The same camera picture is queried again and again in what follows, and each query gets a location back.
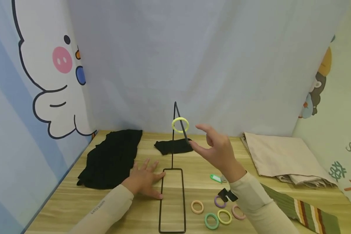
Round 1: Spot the person's right hand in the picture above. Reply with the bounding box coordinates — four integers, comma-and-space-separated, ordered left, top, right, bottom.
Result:
188, 123, 247, 183

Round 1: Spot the person's left hand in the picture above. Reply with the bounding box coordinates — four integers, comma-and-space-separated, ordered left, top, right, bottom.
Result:
121, 159, 166, 200

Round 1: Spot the black wire display stand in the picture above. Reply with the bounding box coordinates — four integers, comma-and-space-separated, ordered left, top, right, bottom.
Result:
158, 101, 191, 234

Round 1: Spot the person's right forearm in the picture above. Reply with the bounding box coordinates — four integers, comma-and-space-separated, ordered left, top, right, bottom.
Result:
228, 171, 302, 234

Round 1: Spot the person's left forearm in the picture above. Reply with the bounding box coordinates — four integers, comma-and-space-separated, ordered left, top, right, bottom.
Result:
67, 184, 135, 234

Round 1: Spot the small black cloth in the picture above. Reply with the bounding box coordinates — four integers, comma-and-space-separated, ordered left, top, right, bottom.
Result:
153, 138, 194, 156

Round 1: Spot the large black pleated cloth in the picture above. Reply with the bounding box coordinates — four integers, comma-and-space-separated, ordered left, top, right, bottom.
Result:
76, 129, 143, 190

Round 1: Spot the green key tag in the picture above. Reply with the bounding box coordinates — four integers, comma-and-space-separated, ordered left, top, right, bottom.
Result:
209, 174, 228, 184

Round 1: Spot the black wrist band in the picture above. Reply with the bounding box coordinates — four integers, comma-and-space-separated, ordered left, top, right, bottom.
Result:
217, 188, 239, 204

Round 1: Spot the beige folded cloth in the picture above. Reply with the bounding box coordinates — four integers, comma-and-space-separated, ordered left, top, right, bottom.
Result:
241, 132, 339, 189

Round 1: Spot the green striped cloth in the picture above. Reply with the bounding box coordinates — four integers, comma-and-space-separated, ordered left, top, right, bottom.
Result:
260, 183, 342, 234

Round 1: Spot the yellow hair ring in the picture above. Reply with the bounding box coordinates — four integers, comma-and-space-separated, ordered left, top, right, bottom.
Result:
171, 117, 190, 134
216, 209, 233, 226

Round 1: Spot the peach hair ring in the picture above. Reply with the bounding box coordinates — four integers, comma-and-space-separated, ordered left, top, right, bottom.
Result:
190, 200, 205, 215

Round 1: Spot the green hair ring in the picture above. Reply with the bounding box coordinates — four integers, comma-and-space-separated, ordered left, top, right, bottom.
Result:
204, 213, 220, 230

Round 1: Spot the purple hair ring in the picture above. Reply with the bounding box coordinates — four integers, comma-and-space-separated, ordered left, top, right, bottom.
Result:
214, 195, 228, 209

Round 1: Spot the pink hair ring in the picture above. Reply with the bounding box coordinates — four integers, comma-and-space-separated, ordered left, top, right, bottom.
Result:
231, 204, 246, 221

